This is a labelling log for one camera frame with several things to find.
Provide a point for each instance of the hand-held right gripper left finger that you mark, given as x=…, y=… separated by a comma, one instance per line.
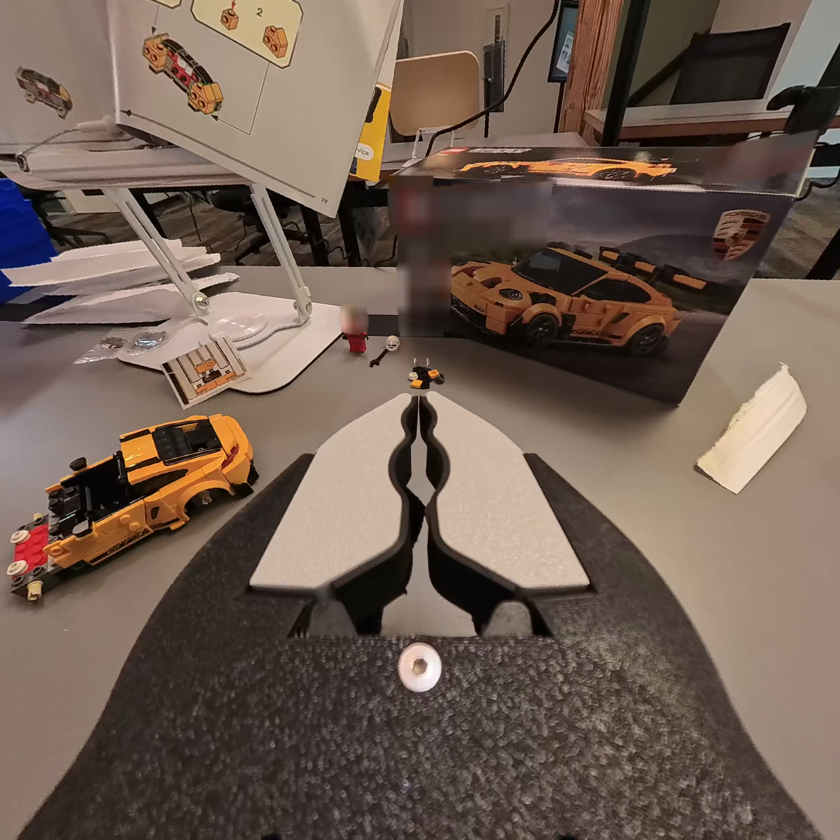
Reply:
x=328, y=512

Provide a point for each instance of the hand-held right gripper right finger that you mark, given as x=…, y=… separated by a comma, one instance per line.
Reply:
x=505, y=512

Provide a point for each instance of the orange lego car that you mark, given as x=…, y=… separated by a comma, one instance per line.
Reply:
x=164, y=485

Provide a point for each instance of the small orange black lego assembly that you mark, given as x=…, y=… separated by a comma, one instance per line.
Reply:
x=425, y=377

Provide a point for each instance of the small dark lego wrench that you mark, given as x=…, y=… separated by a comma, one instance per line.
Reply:
x=379, y=357

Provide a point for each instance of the red lego minifigure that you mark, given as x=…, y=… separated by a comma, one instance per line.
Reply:
x=355, y=342

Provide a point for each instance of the lego sticker sheet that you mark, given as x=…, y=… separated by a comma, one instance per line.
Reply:
x=203, y=374

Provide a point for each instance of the lego set box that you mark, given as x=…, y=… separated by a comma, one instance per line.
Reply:
x=590, y=275

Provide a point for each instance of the lego instruction booklet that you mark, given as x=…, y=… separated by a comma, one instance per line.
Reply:
x=295, y=98

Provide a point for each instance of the white book stand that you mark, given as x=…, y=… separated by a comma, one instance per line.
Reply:
x=295, y=354

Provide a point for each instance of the clear bag of dark parts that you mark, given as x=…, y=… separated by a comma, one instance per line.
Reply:
x=105, y=348
x=145, y=342

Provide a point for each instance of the torn white paper strip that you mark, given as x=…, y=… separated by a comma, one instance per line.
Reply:
x=754, y=433

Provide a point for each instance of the black chair base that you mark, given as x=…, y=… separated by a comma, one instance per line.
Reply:
x=253, y=229

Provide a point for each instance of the white paper bag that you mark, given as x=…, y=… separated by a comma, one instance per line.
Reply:
x=124, y=302
x=105, y=259

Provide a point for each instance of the yellow box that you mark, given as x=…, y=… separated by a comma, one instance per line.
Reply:
x=374, y=131

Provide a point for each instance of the empty blue plastic bin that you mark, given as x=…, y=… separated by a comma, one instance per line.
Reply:
x=23, y=229

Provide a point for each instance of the beige chair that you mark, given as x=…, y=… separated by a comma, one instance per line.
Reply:
x=436, y=92

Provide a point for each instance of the black slanted beam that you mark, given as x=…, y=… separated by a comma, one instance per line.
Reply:
x=825, y=216

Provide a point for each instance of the wooden pillar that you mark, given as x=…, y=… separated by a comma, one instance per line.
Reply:
x=590, y=65

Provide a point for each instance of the black mesh chair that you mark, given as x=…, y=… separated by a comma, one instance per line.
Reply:
x=728, y=65

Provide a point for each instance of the brown desk with black frame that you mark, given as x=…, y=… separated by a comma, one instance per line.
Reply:
x=689, y=123

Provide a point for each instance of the black wall device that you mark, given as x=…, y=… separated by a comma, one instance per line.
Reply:
x=494, y=72

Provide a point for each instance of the black metal post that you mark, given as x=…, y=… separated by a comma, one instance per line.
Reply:
x=627, y=65

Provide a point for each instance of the wall mounted tablet screen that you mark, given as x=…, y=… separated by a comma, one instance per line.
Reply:
x=564, y=46

